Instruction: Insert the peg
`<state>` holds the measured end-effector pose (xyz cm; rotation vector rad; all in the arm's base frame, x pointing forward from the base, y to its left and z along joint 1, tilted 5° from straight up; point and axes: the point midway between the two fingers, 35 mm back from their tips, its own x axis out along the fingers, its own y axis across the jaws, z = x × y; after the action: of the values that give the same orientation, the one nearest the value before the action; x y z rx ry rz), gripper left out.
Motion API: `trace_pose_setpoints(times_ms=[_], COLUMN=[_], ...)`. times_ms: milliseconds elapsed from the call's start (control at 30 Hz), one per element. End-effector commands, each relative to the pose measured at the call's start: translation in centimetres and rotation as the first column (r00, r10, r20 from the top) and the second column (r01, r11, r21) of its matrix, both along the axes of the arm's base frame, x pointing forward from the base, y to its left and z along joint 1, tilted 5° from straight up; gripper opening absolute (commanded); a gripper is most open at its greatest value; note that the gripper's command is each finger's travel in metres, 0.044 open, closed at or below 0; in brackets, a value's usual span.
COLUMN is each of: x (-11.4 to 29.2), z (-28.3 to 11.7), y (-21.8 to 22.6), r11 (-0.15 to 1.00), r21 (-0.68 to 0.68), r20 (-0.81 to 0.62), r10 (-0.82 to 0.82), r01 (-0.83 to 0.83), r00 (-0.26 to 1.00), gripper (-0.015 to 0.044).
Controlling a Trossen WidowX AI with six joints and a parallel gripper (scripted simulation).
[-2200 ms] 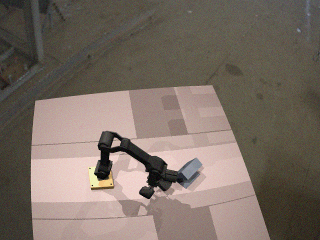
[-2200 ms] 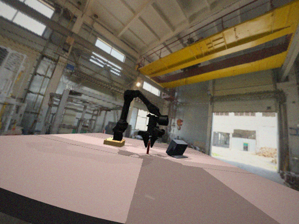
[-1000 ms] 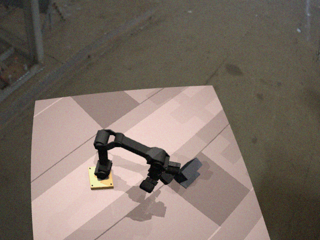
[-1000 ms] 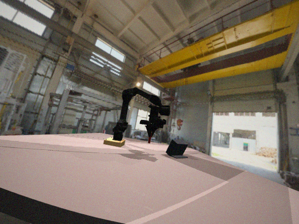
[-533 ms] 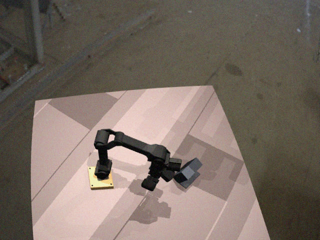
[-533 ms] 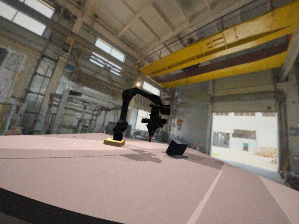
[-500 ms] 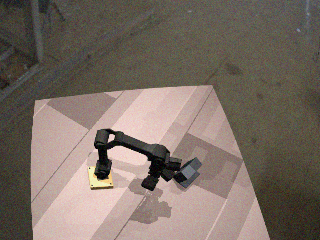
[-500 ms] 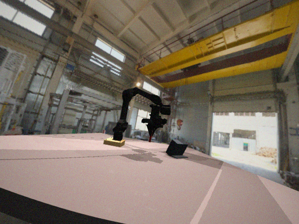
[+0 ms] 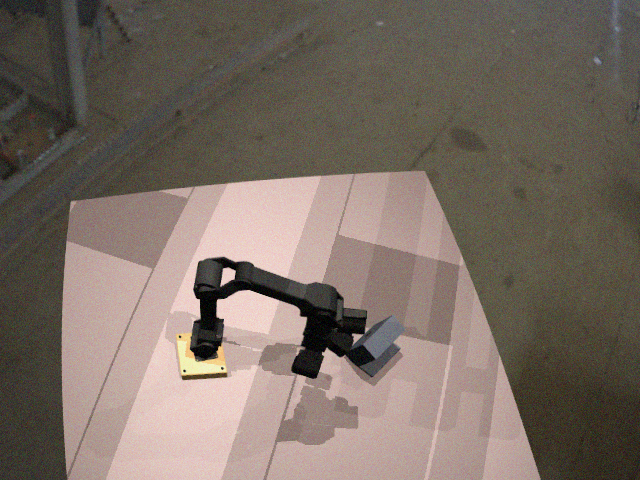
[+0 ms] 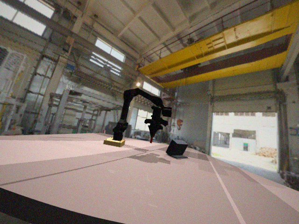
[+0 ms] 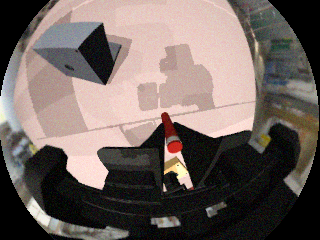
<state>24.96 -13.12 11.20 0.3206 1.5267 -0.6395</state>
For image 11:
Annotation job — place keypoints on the dark red peg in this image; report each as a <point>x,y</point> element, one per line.
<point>171,137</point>

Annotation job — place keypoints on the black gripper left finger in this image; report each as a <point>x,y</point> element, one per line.
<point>149,156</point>

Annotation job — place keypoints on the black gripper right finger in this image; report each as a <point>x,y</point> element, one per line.
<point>200,152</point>

